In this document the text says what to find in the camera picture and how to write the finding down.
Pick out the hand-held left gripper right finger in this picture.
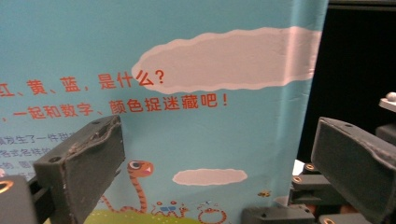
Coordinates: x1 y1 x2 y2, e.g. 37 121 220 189
311 117 396 224

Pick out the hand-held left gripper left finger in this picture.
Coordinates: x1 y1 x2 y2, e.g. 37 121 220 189
33 115 126 224

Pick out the light blue green picture book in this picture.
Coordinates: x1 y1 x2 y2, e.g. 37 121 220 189
0 0 331 224

